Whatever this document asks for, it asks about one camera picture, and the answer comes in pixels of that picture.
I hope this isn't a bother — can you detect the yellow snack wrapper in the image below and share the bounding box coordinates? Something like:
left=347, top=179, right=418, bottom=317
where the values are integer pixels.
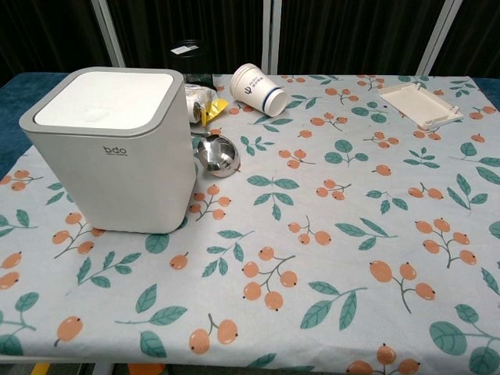
left=201, top=98, right=229, bottom=127

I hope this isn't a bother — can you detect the white plastic tray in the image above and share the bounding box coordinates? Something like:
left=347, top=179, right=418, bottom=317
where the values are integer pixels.
left=378, top=81, right=465, bottom=129

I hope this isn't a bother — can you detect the white crumpled plastic packet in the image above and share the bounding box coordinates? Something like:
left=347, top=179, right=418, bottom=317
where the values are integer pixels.
left=183, top=82, right=216, bottom=124

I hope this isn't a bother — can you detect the grey desktop trash bin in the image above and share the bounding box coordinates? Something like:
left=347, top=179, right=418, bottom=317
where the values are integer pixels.
left=18, top=66, right=198, bottom=235

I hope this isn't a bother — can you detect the dark blue fabric cover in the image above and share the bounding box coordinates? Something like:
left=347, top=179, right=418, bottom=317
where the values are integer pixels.
left=0, top=71, right=73, bottom=165

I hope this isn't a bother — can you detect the white trash bin lid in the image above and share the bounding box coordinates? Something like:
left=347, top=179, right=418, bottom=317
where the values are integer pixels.
left=34, top=72, right=175, bottom=129

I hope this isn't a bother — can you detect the floral fruit print tablecloth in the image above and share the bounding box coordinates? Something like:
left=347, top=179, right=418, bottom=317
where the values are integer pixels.
left=0, top=73, right=500, bottom=375

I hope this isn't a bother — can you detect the white paper cup blue print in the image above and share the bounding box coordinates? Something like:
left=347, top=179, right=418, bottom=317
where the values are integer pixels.
left=229, top=62, right=287, bottom=117

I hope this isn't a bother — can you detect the grey metal frame post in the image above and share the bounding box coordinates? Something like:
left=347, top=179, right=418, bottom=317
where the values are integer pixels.
left=95, top=0, right=127, bottom=68
left=262, top=0, right=283, bottom=76
left=414, top=0, right=465, bottom=77

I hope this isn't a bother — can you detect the black mesh container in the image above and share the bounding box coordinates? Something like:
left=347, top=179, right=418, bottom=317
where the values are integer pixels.
left=170, top=39, right=214, bottom=75

